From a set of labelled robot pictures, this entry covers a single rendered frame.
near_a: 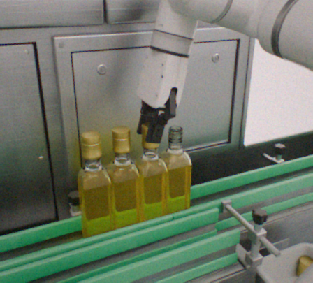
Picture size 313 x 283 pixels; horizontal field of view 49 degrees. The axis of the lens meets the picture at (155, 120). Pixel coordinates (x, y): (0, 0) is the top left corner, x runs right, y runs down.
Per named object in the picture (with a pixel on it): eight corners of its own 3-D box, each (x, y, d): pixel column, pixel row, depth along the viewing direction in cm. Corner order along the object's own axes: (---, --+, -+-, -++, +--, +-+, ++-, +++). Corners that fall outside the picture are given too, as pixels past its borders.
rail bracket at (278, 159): (265, 177, 103) (271, 136, 98) (282, 189, 97) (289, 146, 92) (255, 179, 101) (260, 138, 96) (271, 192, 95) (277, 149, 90)
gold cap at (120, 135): (127, 144, 68) (126, 124, 67) (133, 151, 65) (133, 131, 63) (110, 147, 67) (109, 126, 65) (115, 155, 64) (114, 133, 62)
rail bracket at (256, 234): (228, 228, 80) (232, 182, 75) (279, 281, 66) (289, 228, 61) (216, 231, 79) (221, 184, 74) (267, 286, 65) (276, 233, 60)
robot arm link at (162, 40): (144, 26, 64) (140, 42, 65) (165, 33, 57) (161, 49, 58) (177, 35, 68) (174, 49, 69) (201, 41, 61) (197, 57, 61)
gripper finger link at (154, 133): (152, 107, 63) (144, 141, 65) (159, 113, 61) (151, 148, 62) (167, 109, 65) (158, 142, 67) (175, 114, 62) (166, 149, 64)
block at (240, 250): (230, 256, 81) (233, 233, 79) (257, 286, 73) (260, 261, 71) (217, 261, 80) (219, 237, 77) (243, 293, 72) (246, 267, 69)
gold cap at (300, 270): (293, 269, 84) (296, 255, 82) (307, 268, 84) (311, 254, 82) (300, 281, 80) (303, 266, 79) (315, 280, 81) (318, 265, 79)
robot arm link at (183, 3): (253, -20, 53) (209, -39, 47) (233, 49, 55) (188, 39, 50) (191, -23, 64) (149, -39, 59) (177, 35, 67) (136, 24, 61)
